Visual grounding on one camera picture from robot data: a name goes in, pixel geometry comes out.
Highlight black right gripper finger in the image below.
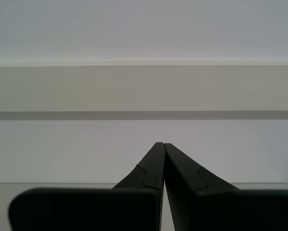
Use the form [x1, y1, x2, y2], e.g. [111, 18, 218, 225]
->
[164, 143, 288, 231]
[8, 141, 165, 231]

